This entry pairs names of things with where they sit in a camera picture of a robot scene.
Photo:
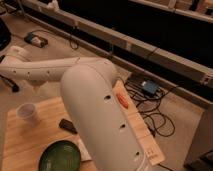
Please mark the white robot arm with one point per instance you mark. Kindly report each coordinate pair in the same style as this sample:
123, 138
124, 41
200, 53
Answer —
86, 87

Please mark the green ceramic bowl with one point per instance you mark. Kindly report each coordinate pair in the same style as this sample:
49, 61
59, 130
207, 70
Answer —
61, 155

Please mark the orange marker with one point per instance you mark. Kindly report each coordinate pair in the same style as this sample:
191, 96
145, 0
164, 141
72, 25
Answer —
122, 100

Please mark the blue power adapter box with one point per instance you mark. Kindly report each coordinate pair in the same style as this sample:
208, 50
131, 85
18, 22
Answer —
149, 87

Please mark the small black rectangular object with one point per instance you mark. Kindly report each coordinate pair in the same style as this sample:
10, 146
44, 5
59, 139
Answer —
68, 126

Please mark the blue white floor device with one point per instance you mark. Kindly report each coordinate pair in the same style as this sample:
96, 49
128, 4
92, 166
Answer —
35, 40

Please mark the long grey shelf rail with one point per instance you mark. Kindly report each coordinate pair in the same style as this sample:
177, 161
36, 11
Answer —
178, 64

